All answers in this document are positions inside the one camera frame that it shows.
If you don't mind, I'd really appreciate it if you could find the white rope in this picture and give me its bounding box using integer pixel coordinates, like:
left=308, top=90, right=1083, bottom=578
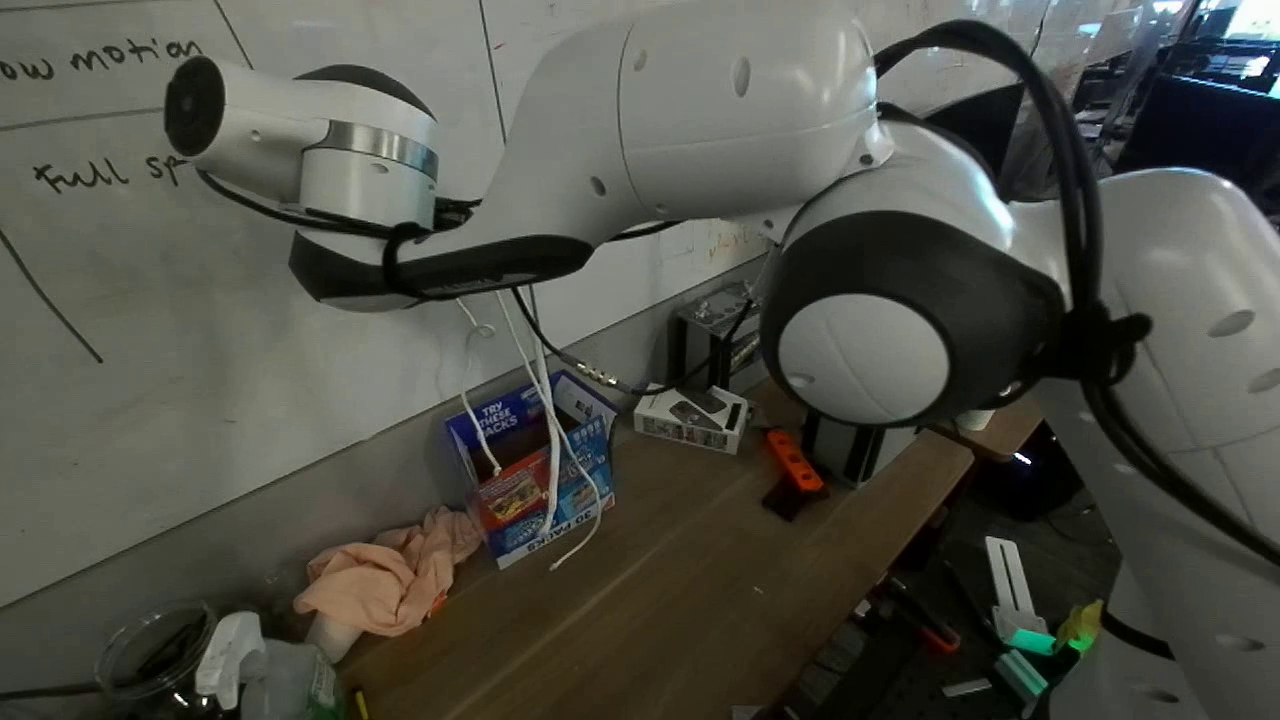
left=491, top=282, right=611, bottom=577
left=454, top=295, right=512, bottom=480

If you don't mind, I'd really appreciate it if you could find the white phone box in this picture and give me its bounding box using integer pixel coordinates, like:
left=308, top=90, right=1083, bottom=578
left=629, top=378, right=756, bottom=459

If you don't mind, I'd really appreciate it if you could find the blue printed cardboard box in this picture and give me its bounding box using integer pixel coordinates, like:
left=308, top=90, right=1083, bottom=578
left=440, top=367, right=625, bottom=573

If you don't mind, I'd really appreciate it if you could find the grey battery with printed label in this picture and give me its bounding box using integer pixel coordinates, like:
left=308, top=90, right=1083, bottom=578
left=665, top=280, right=776, bottom=392

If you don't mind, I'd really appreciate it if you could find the orange and black tool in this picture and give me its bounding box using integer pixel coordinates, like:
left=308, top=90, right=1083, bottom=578
left=756, top=422, right=831, bottom=524

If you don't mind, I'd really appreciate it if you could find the pink cloth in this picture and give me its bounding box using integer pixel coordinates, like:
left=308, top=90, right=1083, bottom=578
left=293, top=506, right=490, bottom=669

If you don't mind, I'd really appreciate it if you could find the black stool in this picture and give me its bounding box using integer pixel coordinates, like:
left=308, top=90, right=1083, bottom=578
left=983, top=422, right=1094, bottom=524

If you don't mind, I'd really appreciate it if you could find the white clip tool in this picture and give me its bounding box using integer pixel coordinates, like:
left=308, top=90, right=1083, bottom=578
left=981, top=533, right=1056, bottom=645

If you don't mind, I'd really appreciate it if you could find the whiteboard panel black writing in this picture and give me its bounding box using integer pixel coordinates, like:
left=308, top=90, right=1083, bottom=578
left=0, top=0, right=538, bottom=613

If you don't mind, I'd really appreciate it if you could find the green block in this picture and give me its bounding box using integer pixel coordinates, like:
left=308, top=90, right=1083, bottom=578
left=993, top=646, right=1056, bottom=709

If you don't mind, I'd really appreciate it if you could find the green and yellow object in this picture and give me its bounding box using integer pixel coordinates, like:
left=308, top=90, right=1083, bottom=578
left=1051, top=595, right=1111, bottom=663

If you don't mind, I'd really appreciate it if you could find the dark glass bowl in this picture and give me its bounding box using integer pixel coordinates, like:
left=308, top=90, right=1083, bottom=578
left=94, top=601, right=226, bottom=720

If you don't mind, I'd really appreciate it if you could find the dark computer workstation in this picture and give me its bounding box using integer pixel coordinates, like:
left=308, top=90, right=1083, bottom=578
left=1118, top=0, right=1280, bottom=176

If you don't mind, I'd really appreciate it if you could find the red handled black clamp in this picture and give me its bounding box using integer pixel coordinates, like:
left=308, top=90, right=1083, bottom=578
left=883, top=573, right=969, bottom=661

